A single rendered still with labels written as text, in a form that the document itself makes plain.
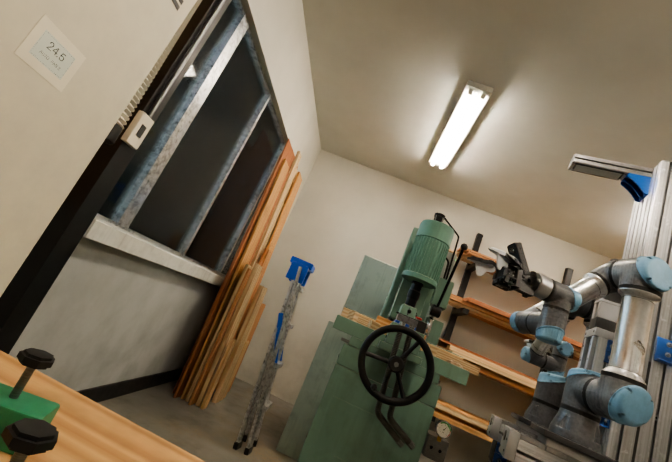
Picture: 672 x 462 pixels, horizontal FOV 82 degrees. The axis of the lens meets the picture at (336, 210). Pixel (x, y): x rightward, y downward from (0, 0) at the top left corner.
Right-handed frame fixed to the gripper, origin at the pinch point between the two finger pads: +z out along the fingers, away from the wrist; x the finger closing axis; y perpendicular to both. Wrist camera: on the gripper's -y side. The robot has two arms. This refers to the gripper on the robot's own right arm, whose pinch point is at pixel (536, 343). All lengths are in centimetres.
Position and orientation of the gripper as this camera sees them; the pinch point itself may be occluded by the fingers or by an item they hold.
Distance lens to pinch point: 276.2
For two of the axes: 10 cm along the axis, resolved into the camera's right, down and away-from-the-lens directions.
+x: 9.6, 2.4, -1.1
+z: 0.3, 3.1, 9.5
